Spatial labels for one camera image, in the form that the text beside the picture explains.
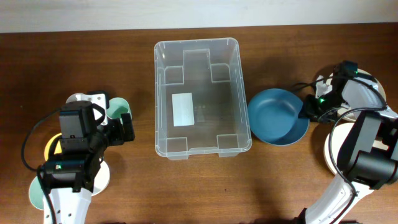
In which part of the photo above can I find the white label in bin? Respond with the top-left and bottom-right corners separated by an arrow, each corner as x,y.
172,93 -> 195,127

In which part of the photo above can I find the grey plastic cup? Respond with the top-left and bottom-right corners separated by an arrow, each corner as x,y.
66,93 -> 85,103

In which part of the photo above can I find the beige large bowl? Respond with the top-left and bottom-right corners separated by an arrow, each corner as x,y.
327,67 -> 386,122

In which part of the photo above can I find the clear plastic storage bin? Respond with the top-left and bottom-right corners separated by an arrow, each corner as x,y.
154,37 -> 252,160

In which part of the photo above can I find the white large bowl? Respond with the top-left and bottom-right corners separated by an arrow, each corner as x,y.
323,122 -> 389,175

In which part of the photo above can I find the yellow small bowl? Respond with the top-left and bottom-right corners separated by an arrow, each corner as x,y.
44,133 -> 63,162

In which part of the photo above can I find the mint small bowl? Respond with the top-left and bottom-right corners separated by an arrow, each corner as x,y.
29,177 -> 44,210

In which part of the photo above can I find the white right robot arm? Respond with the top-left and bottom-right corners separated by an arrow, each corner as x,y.
154,59 -> 397,223

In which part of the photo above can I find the white small bowl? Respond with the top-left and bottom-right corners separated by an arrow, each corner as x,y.
92,161 -> 110,196

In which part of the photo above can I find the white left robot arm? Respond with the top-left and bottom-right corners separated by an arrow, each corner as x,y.
37,101 -> 135,223

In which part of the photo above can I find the green plastic cup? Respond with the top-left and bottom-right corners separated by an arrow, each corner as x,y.
106,97 -> 132,119

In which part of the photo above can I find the dark blue bowl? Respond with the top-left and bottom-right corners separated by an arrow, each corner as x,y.
248,88 -> 310,146

